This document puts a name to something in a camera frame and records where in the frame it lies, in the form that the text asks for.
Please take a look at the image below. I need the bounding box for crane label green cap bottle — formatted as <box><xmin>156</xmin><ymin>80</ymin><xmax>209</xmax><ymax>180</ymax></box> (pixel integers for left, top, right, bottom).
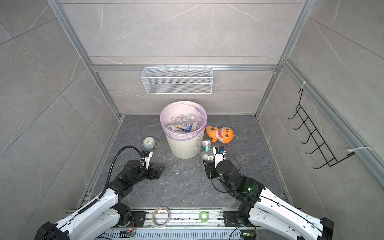
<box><xmin>202</xmin><ymin>140</ymin><xmax>215</xmax><ymax>161</ymax></box>

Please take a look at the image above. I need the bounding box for clear bottle yellow label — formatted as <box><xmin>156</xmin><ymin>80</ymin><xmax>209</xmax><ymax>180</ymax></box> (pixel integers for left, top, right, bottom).
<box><xmin>170</xmin><ymin>117</ymin><xmax>190</xmax><ymax>127</ymax></box>

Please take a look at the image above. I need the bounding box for blue label bottle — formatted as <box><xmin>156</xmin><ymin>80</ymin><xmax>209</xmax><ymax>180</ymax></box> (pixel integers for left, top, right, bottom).
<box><xmin>177</xmin><ymin>122</ymin><xmax>197</xmax><ymax>133</ymax></box>

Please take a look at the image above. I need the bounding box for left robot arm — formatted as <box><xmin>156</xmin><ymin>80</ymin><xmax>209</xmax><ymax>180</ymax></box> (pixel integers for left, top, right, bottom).
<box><xmin>35</xmin><ymin>146</ymin><xmax>165</xmax><ymax>240</ymax></box>

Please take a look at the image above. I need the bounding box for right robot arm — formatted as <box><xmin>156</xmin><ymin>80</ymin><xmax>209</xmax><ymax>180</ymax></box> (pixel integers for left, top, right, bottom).
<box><xmin>203</xmin><ymin>160</ymin><xmax>334</xmax><ymax>240</ymax></box>

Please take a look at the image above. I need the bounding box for cream ribbed trash bin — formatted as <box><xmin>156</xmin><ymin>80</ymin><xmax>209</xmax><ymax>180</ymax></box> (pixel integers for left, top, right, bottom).
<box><xmin>166</xmin><ymin>132</ymin><xmax>204</xmax><ymax>160</ymax></box>

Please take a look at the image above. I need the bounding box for pink bin liner bag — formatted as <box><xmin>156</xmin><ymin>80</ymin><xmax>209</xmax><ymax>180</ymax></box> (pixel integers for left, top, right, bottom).
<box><xmin>160</xmin><ymin>101</ymin><xmax>208</xmax><ymax>141</ymax></box>

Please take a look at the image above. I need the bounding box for light blue alarm clock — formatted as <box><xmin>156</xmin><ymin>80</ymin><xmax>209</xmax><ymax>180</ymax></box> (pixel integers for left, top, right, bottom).
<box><xmin>143</xmin><ymin>136</ymin><xmax>159</xmax><ymax>150</ymax></box>

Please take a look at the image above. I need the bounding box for orange shark plush toy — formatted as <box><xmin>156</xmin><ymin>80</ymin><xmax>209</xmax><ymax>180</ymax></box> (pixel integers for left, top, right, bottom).
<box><xmin>205</xmin><ymin>126</ymin><xmax>235</xmax><ymax>144</ymax></box>

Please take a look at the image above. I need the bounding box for clear tape roll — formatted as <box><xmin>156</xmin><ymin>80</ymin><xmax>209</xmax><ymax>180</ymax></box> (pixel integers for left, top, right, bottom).
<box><xmin>151</xmin><ymin>207</ymin><xmax>171</xmax><ymax>228</ymax></box>

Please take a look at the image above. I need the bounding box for green tape roll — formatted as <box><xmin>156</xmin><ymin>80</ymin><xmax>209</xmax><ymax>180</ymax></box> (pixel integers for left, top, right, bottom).
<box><xmin>199</xmin><ymin>211</ymin><xmax>210</xmax><ymax>223</ymax></box>

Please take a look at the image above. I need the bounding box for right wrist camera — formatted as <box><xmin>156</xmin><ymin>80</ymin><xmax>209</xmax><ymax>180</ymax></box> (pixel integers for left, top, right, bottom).
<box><xmin>213</xmin><ymin>146</ymin><xmax>226</xmax><ymax>166</ymax></box>

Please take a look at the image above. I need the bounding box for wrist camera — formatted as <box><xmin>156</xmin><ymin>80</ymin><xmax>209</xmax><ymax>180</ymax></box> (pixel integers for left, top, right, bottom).
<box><xmin>213</xmin><ymin>146</ymin><xmax>226</xmax><ymax>166</ymax></box>
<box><xmin>141</xmin><ymin>150</ymin><xmax>153</xmax><ymax>170</ymax></box>

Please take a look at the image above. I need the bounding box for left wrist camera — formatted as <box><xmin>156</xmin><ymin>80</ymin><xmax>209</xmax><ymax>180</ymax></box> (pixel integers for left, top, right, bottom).
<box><xmin>141</xmin><ymin>150</ymin><xmax>153</xmax><ymax>170</ymax></box>

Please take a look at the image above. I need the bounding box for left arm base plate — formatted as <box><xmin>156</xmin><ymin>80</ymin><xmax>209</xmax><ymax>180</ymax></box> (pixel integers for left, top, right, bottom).
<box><xmin>117</xmin><ymin>211</ymin><xmax>147</xmax><ymax>229</ymax></box>

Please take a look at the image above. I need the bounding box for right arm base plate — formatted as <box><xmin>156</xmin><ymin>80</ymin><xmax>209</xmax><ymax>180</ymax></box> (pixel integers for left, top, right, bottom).
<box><xmin>223</xmin><ymin>211</ymin><xmax>251</xmax><ymax>227</ymax></box>

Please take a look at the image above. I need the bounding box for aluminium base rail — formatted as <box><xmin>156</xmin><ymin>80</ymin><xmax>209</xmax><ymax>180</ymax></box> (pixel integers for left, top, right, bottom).
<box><xmin>58</xmin><ymin>208</ymin><xmax>310</xmax><ymax>240</ymax></box>

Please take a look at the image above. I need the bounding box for white wire mesh basket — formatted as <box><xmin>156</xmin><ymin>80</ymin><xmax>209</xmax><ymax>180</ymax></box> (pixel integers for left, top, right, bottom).
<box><xmin>141</xmin><ymin>67</ymin><xmax>214</xmax><ymax>95</ymax></box>

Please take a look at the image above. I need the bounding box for black wall hook rack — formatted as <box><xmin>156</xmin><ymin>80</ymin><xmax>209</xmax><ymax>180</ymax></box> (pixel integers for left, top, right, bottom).
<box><xmin>288</xmin><ymin>89</ymin><xmax>355</xmax><ymax>170</ymax></box>

